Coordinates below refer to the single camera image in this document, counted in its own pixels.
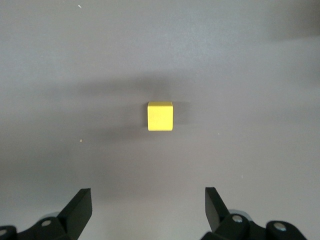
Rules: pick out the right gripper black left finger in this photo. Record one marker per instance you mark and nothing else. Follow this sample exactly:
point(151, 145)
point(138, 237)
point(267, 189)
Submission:
point(75, 212)

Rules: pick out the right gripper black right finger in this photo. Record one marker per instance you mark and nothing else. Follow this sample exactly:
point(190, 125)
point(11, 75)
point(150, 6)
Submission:
point(215, 212)

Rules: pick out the yellow cube block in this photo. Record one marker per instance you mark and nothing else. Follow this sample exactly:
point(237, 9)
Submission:
point(160, 117)

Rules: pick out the brown table cloth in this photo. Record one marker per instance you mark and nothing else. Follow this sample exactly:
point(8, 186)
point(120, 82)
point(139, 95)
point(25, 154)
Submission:
point(75, 50)

